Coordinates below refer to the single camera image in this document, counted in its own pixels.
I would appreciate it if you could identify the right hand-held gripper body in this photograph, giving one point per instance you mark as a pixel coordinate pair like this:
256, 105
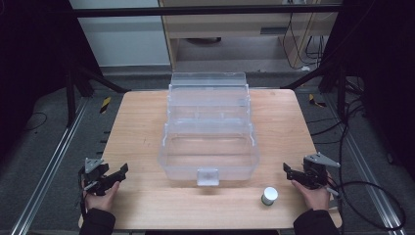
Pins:
315, 171

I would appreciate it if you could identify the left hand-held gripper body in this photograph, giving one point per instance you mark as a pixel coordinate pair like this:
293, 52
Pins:
94, 173

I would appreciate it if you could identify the person's right hand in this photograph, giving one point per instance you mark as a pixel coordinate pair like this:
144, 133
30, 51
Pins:
313, 197

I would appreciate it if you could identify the person's left hand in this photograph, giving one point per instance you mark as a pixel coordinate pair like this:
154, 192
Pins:
101, 200

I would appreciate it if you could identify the yellow black hazard tape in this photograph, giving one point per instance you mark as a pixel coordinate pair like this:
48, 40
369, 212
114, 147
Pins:
105, 105
314, 102

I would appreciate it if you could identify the black metal stand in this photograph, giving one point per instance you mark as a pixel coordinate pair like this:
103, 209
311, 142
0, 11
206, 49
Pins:
341, 88
70, 98

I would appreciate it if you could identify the clear plastic tiered storage box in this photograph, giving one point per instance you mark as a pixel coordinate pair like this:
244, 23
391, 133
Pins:
208, 140

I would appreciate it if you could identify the dark curtain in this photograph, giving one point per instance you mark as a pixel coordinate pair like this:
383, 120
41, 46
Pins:
381, 65
29, 65

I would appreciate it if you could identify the white cabinet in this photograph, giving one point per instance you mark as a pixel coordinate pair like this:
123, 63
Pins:
124, 36

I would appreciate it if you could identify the light wooden desk with shelf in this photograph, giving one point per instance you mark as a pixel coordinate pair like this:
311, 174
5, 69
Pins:
248, 26

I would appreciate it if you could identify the aluminium floor rail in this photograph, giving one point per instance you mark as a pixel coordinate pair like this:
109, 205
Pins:
49, 166
365, 166

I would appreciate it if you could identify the black horizontal frame bar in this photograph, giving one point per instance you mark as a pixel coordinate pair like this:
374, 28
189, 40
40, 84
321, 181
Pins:
202, 11

